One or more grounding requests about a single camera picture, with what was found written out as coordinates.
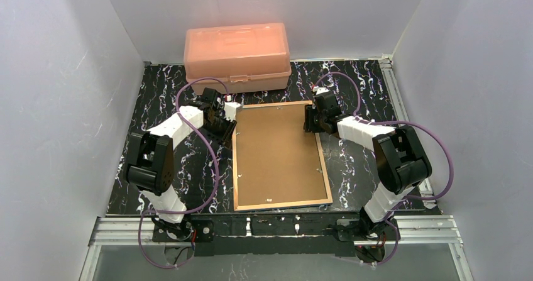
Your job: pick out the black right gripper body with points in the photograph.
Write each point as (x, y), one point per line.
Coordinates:
(313, 120)

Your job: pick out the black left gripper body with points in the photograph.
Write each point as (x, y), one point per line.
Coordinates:
(222, 129)

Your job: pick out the blue wooden picture frame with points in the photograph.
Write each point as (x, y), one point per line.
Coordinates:
(237, 187)

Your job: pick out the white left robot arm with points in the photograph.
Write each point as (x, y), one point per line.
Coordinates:
(149, 162)

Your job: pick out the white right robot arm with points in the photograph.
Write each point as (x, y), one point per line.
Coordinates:
(400, 158)

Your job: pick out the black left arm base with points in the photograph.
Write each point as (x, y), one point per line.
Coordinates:
(181, 239)

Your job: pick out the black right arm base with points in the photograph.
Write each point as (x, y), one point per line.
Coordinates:
(382, 238)

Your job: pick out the translucent pink plastic storage box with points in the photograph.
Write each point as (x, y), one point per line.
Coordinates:
(237, 59)

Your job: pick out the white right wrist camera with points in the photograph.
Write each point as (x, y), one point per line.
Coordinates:
(317, 90)

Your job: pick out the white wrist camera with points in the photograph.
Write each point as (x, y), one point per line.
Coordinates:
(317, 90)
(231, 108)

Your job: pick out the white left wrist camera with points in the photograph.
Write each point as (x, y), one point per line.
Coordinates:
(231, 108)

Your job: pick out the aluminium front rail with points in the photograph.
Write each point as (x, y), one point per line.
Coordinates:
(278, 247)

